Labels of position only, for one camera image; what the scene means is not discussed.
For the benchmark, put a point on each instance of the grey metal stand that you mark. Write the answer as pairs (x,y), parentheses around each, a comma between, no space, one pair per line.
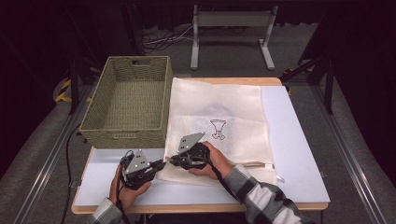
(232,18)

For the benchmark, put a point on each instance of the white mesh laundry bag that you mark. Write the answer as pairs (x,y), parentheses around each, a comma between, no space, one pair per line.
(199,99)

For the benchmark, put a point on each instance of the wooden table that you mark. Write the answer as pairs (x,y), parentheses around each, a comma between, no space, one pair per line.
(267,81)

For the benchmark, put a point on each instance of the black metal stand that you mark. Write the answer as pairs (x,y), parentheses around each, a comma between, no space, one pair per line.
(328,84)
(74,87)

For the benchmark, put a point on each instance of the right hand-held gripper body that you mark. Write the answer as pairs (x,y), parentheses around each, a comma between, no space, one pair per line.
(190,144)

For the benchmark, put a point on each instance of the person's right hand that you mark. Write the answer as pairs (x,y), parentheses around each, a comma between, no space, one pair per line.
(219,163)

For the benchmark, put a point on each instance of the green woven basket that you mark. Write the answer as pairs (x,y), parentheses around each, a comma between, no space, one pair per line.
(129,96)

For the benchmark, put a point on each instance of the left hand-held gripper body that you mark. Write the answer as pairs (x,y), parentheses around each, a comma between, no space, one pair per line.
(137,165)

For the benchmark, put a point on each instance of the yellow black striped tape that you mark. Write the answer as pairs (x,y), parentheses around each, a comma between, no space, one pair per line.
(62,91)

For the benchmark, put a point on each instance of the white board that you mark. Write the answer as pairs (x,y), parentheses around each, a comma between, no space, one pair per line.
(292,140)

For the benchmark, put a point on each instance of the aluminium rail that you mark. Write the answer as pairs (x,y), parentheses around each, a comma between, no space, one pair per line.
(53,155)
(348,155)

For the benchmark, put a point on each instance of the person's left hand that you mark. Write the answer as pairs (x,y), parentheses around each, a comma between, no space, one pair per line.
(124,197)

